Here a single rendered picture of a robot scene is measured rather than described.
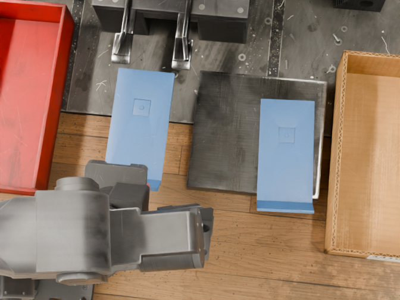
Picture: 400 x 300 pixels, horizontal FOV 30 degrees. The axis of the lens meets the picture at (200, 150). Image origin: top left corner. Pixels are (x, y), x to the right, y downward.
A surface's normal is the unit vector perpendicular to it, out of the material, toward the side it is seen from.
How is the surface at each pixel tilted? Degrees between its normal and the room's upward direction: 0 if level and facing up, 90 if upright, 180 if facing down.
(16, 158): 0
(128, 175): 31
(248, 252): 0
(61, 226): 18
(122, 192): 59
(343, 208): 0
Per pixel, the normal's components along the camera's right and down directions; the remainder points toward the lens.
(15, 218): 0.28, -0.26
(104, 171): -0.07, 0.28
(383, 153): -0.04, -0.25
